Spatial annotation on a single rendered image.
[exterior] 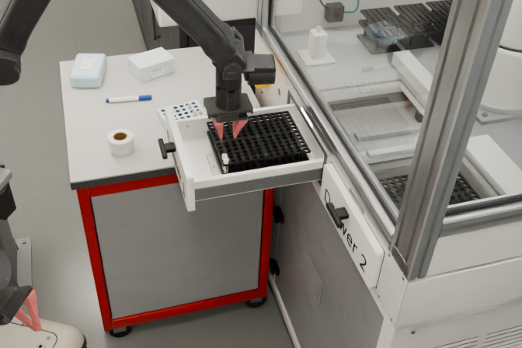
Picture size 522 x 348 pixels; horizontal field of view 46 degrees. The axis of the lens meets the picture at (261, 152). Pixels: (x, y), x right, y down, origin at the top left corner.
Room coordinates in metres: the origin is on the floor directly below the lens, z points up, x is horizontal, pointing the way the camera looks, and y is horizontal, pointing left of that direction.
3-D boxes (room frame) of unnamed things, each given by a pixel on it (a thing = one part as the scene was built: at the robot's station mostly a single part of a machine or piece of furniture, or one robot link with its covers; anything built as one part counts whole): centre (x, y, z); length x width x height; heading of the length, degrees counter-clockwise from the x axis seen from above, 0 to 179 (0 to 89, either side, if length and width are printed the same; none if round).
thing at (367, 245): (0.98, -0.20, 0.87); 0.29 x 0.02 x 0.11; 19
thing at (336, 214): (0.97, -0.18, 0.91); 0.07 x 0.04 x 0.01; 19
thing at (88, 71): (1.69, 0.57, 0.78); 0.15 x 0.10 x 0.04; 5
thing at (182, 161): (1.18, 0.20, 0.87); 0.29 x 0.02 x 0.11; 19
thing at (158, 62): (1.74, 0.37, 0.79); 0.13 x 0.09 x 0.05; 128
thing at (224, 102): (1.14, 0.08, 1.08); 0.10 x 0.07 x 0.07; 107
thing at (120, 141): (1.34, 0.39, 0.78); 0.07 x 0.07 x 0.04
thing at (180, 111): (1.47, 0.24, 0.78); 0.12 x 0.08 x 0.04; 119
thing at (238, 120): (1.15, 0.08, 1.01); 0.07 x 0.07 x 0.09; 17
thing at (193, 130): (1.24, 0.00, 0.86); 0.40 x 0.26 x 0.06; 109
